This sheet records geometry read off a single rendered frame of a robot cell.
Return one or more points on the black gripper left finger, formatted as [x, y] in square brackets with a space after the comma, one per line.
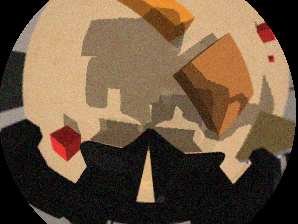
[129, 160]

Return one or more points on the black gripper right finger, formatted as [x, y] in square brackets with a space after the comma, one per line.
[168, 163]

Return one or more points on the red cube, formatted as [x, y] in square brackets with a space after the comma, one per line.
[265, 33]
[66, 142]

